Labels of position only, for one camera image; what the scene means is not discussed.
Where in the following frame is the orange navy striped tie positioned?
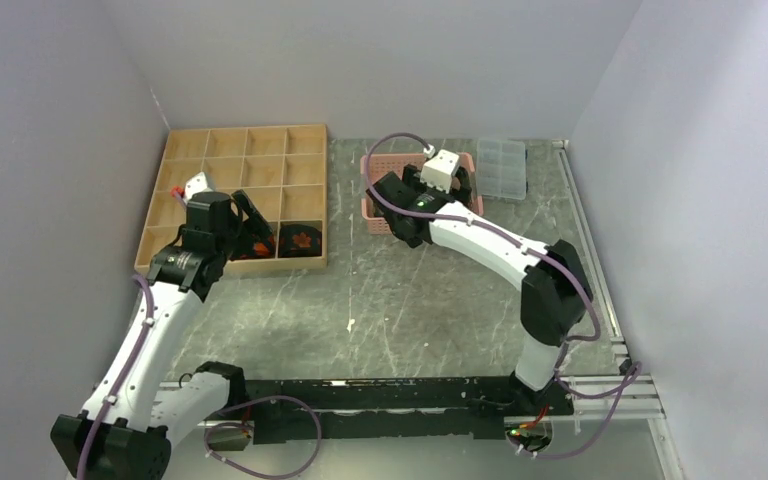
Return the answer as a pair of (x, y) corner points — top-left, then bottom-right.
(230, 224), (276, 261)

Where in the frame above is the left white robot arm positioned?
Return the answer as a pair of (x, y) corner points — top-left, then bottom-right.
(50, 190), (273, 479)

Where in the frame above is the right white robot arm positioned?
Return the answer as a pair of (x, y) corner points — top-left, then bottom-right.
(367, 165), (593, 415)

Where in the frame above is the dark rolled tie orange leaf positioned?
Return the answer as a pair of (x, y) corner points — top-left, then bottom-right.
(276, 223), (323, 258)

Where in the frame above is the wooden compartment tray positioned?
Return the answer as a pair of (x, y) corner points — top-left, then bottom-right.
(135, 124), (328, 275)

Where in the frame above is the pink plastic basket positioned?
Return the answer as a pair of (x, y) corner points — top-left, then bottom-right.
(360, 152), (484, 235)

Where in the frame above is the clear plastic organizer box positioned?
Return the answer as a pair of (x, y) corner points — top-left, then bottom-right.
(475, 138), (528, 201)

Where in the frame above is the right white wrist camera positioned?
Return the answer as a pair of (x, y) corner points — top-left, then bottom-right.
(420, 150), (460, 193)

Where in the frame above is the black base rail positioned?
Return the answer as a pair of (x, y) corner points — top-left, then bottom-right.
(209, 376), (574, 445)

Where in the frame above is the aluminium frame rail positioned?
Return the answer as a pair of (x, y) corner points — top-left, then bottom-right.
(552, 140), (664, 420)

